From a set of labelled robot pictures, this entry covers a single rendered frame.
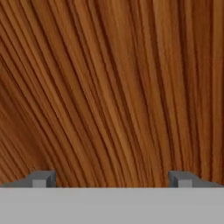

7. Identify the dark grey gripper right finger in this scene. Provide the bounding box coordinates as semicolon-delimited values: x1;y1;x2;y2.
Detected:
167;171;224;188

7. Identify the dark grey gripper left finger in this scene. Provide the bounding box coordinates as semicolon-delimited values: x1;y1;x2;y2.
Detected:
0;171;57;188

